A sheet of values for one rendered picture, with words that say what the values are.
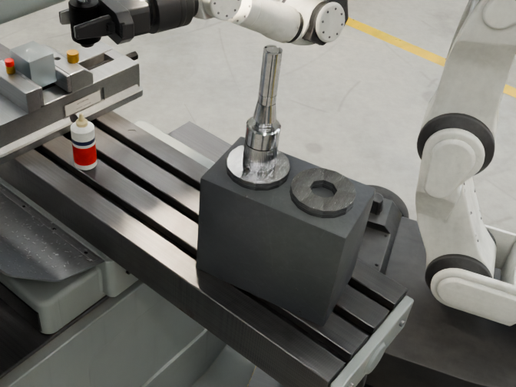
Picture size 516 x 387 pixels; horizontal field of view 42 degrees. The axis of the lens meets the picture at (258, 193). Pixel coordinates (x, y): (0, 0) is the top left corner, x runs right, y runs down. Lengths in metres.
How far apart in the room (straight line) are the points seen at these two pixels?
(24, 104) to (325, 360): 0.69
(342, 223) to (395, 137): 2.24
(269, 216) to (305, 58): 2.71
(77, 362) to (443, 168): 0.78
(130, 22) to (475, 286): 0.89
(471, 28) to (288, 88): 2.19
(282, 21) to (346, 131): 1.82
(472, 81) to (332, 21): 0.29
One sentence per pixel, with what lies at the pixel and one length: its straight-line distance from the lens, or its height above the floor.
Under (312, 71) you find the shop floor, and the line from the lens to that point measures 3.48.
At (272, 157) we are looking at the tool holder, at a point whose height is 1.19.
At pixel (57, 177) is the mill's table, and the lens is 1.23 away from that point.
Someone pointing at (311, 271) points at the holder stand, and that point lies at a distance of 0.94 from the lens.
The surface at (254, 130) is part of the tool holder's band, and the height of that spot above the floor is 1.23.
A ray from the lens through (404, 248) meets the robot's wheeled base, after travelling 1.74.
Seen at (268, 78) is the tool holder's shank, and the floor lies 1.31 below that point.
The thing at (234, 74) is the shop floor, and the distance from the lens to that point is 3.38.
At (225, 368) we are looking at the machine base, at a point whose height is 0.20.
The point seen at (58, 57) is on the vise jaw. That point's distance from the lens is 1.35.
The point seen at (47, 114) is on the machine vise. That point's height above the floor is 1.01.
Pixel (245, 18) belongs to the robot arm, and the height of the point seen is 1.19.
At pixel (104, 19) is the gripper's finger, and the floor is 1.24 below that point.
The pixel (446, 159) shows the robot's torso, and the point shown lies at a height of 1.01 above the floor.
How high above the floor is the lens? 1.75
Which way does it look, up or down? 41 degrees down
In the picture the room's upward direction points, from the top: 7 degrees clockwise
